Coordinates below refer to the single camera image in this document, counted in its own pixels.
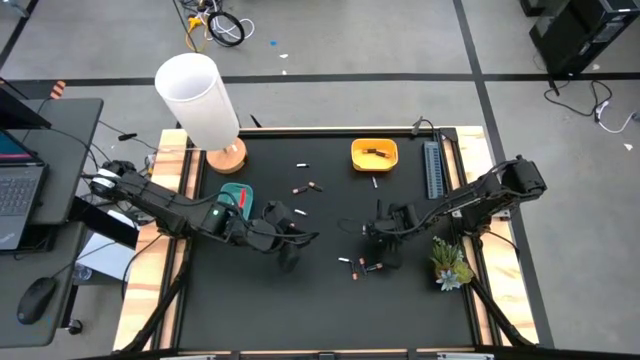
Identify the white floor cable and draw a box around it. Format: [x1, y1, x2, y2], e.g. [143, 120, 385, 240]
[593, 99, 640, 135]
[214, 14, 256, 44]

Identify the black coiled cable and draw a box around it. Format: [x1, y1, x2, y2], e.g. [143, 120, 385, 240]
[206, 10, 247, 49]

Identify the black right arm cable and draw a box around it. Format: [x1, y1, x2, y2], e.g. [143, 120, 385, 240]
[337, 217, 374, 237]

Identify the wooden table side board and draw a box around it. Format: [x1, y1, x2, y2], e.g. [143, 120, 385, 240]
[452, 125, 541, 347]
[112, 128, 194, 352]

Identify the black screen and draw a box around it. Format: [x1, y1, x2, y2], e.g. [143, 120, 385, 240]
[0, 76, 53, 131]

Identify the black computer mouse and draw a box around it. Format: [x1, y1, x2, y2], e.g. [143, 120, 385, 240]
[16, 276, 58, 326]

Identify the white box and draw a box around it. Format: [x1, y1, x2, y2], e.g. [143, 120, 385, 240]
[77, 208, 140, 282]

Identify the black laptop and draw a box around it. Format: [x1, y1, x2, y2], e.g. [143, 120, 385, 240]
[0, 128, 50, 251]

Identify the yellow floor cable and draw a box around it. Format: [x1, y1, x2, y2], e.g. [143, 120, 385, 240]
[184, 14, 209, 54]

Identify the black mouse desk panel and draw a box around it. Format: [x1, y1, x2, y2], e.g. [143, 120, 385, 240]
[0, 221, 90, 349]

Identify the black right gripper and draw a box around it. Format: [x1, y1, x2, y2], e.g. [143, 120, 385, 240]
[363, 199, 420, 270]

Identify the potted succulent plant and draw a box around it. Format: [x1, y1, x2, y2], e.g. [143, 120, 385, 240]
[428, 236, 475, 293]

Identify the white shade wooden base lamp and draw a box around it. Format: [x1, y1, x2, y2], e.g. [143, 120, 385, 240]
[154, 52, 249, 175]

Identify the teal plastic bin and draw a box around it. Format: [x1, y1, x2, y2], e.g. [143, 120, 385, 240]
[215, 182, 255, 222]

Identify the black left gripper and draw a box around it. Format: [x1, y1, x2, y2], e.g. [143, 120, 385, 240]
[252, 199, 320, 274]

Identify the yellow plastic bin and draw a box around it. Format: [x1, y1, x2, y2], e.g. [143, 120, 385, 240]
[350, 138, 400, 173]

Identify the black floor cable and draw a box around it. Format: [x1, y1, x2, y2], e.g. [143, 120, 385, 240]
[543, 78, 614, 119]

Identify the grey multi-port hub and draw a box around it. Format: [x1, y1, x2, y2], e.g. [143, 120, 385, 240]
[422, 140, 447, 201]

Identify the black computer tower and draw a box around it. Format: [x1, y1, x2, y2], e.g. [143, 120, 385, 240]
[528, 0, 640, 77]

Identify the black laptop desk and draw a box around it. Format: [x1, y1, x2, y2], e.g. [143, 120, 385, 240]
[19, 97, 105, 227]

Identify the black support strut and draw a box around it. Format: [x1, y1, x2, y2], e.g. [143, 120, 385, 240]
[121, 239, 194, 353]
[467, 277, 534, 349]

